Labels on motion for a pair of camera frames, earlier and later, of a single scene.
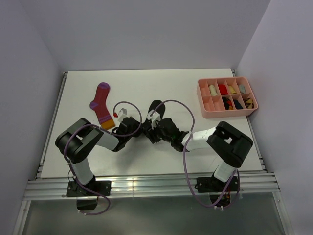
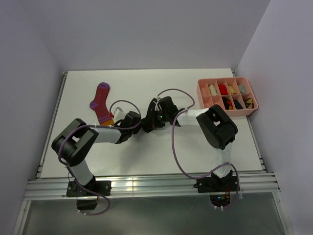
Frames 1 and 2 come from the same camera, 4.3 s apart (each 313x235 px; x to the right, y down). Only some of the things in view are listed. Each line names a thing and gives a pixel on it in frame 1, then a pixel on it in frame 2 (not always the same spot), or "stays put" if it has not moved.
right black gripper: (152, 135) → (161, 125)
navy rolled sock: (238, 105) stays put
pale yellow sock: (212, 90) stays put
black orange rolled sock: (227, 103) stays put
